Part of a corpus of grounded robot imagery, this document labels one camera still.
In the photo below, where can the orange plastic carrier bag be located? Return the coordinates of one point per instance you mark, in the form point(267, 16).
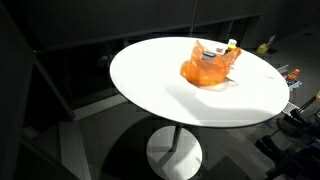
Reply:
point(203, 71)

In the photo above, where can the brown bottle yellow cap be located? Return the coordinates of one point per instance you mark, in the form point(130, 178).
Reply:
point(231, 50)

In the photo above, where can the orange capped bottle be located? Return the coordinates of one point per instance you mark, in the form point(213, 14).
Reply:
point(292, 75)

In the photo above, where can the small grey blue box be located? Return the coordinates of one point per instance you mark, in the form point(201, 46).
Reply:
point(208, 55)

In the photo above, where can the thin grey vertical pole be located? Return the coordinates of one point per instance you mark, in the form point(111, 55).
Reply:
point(193, 16)

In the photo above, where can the yellow box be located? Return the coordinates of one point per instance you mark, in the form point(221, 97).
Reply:
point(262, 49)

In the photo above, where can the white card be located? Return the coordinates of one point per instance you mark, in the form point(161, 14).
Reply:
point(271, 40)

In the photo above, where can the black shoe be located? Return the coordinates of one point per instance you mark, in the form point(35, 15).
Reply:
point(270, 148)
point(288, 127)

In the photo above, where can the perforated metal plate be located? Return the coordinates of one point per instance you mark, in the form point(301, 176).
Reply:
point(290, 108)

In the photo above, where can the blue white packet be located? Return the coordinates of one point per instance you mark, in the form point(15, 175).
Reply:
point(295, 85)

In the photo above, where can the white table pedestal base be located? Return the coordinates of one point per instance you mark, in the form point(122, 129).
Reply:
point(173, 156)

